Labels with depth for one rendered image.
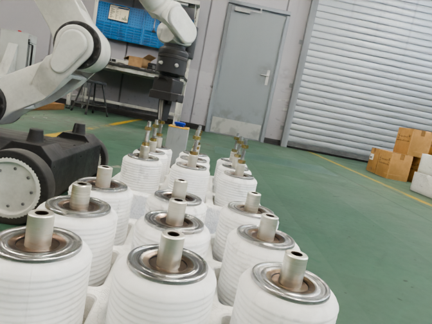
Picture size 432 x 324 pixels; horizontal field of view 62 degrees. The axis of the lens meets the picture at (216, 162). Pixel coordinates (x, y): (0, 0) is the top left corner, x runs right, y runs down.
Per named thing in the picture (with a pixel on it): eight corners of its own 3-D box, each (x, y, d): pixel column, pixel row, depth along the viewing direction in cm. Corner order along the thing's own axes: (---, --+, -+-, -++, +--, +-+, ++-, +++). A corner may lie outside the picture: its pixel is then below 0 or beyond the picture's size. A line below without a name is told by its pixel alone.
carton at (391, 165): (406, 182, 405) (413, 156, 401) (386, 178, 405) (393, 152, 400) (393, 177, 435) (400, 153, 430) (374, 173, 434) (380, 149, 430)
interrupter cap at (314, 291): (258, 301, 30) (260, 294, 30) (245, 262, 38) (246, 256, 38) (342, 314, 31) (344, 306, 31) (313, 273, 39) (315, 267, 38)
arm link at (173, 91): (190, 105, 108) (198, 65, 107) (168, 100, 100) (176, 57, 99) (161, 99, 115) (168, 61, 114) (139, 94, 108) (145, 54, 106)
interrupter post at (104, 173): (92, 188, 54) (95, 166, 54) (96, 184, 57) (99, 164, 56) (108, 190, 54) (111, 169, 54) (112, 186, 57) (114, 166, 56)
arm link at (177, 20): (188, 49, 102) (159, 9, 94) (171, 48, 109) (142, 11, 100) (201, 33, 104) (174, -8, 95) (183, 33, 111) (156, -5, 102)
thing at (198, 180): (204, 242, 89) (218, 172, 87) (171, 245, 83) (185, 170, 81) (184, 228, 97) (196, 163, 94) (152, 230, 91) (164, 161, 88)
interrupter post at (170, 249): (153, 270, 32) (159, 236, 32) (155, 260, 34) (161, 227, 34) (179, 275, 32) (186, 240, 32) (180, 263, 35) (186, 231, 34)
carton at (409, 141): (427, 159, 402) (434, 132, 398) (406, 155, 400) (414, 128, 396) (411, 155, 432) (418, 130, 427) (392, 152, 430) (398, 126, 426)
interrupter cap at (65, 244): (-33, 258, 28) (-32, 250, 28) (14, 226, 36) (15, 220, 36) (65, 273, 29) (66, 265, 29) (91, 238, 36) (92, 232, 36)
